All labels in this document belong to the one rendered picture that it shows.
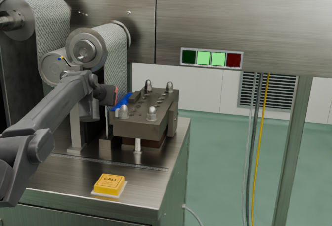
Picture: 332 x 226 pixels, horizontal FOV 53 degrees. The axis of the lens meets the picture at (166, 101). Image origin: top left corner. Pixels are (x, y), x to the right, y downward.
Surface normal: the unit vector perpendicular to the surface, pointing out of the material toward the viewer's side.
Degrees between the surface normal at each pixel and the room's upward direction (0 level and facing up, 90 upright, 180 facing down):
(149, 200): 0
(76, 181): 0
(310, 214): 0
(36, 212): 90
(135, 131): 90
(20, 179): 80
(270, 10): 90
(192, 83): 90
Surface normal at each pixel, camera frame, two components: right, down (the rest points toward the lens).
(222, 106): -0.20, 0.33
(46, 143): 0.99, -0.11
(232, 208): 0.03, -0.94
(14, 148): -0.14, -0.40
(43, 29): 0.98, 0.12
